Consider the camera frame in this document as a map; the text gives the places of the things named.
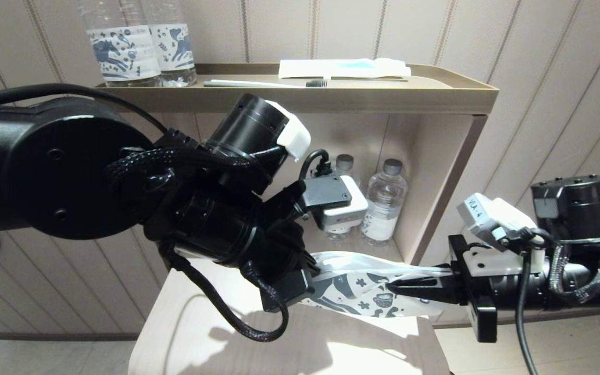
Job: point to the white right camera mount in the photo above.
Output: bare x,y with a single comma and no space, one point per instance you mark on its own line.
492,263

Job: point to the clear bottle blue horse label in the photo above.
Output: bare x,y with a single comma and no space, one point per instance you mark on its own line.
123,52
175,47

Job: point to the wrapped toothbrush white packet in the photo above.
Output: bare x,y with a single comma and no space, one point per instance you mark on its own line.
341,68

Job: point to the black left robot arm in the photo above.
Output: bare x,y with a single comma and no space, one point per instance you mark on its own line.
45,166

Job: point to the beige shelf unit brown tray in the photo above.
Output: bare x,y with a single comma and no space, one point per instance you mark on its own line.
383,99

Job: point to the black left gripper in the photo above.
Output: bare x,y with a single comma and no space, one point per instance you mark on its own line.
289,289

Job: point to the grey toothbrush black bristles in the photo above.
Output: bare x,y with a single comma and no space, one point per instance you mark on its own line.
258,83

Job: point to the small clear water bottle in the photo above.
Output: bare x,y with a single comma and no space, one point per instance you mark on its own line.
344,164
383,203

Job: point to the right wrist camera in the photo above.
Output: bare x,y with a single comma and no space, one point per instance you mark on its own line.
487,213

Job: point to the horse print zipper pouch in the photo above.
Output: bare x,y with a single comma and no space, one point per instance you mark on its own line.
362,286

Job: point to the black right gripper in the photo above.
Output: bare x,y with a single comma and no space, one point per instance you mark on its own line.
482,320

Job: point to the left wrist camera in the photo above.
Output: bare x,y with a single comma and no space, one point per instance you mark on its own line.
339,208

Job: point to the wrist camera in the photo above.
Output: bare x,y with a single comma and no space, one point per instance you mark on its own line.
487,213
339,208

